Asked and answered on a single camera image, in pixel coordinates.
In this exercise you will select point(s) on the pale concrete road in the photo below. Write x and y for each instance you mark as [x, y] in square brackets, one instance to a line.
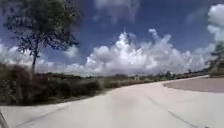
[133, 106]

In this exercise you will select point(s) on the dry brown scrub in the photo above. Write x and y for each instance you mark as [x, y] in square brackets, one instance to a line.
[40, 87]

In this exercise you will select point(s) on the tall thin tree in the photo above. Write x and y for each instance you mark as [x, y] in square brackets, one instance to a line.
[35, 30]

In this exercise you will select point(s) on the grey gravel patch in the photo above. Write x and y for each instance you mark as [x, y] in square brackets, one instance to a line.
[200, 84]

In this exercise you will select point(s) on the tree with dark foliage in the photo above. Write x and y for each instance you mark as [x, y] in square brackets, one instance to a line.
[218, 58]

